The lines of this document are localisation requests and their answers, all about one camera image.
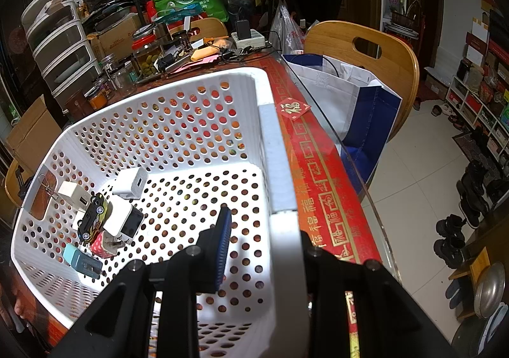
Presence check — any white plastic drawer tower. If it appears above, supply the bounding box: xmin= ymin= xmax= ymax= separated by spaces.
xmin=21 ymin=0 xmax=101 ymax=110

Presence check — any teal grey charger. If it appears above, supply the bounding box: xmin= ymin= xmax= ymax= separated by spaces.
xmin=63 ymin=244 xmax=103 ymax=280

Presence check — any white USB charger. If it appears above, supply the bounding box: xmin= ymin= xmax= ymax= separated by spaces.
xmin=111 ymin=167 xmax=148 ymax=200

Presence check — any white perforated plastic basket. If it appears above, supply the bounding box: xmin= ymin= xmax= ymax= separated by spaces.
xmin=11 ymin=67 xmax=309 ymax=357

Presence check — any pink polka dot charger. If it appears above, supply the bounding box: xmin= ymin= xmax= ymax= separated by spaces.
xmin=90 ymin=230 xmax=124 ymax=259

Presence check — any white black power adapter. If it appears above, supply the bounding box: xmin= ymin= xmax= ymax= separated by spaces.
xmin=103 ymin=195 xmax=143 ymax=242

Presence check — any black yellow toy car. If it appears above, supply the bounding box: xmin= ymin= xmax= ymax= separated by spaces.
xmin=78 ymin=193 xmax=108 ymax=245

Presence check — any wooden chair far side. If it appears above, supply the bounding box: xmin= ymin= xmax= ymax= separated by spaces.
xmin=188 ymin=18 xmax=229 ymax=42

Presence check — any red fu sticker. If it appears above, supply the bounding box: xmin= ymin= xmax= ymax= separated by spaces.
xmin=276 ymin=97 xmax=310 ymax=121

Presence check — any metal pot lid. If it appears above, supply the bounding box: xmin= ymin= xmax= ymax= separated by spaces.
xmin=474 ymin=262 xmax=506 ymax=319

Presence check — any wooden chair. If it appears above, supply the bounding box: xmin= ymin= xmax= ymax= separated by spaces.
xmin=304 ymin=20 xmax=420 ymax=137
xmin=188 ymin=18 xmax=229 ymax=42
xmin=4 ymin=159 xmax=34 ymax=208

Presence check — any brown cardboard box background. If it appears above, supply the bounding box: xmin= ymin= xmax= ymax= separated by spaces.
xmin=87 ymin=13 xmax=141 ymax=61

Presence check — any cardboard box on chair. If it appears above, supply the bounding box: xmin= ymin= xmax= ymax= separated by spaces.
xmin=6 ymin=95 xmax=62 ymax=173

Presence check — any white power strip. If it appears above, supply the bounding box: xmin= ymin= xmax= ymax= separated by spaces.
xmin=231 ymin=29 xmax=266 ymax=49

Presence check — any white blue paper bag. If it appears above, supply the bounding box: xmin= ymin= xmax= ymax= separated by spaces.
xmin=283 ymin=54 xmax=402 ymax=194

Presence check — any cream wall charger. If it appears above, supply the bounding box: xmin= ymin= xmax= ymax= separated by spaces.
xmin=57 ymin=181 xmax=91 ymax=212

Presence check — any white shelf unit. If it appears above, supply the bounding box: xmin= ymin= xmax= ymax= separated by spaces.
xmin=446 ymin=75 xmax=508 ymax=161

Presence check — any glass jar red lid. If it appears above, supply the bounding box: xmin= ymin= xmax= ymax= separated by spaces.
xmin=131 ymin=35 xmax=163 ymax=78

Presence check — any wooden chair right side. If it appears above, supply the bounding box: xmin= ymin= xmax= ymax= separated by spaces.
xmin=304 ymin=20 xmax=420 ymax=137

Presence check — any wooden chair left side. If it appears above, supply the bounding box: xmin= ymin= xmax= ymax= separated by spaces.
xmin=4 ymin=159 xmax=34 ymax=208

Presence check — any person hand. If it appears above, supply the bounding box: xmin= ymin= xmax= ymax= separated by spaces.
xmin=10 ymin=273 xmax=37 ymax=324

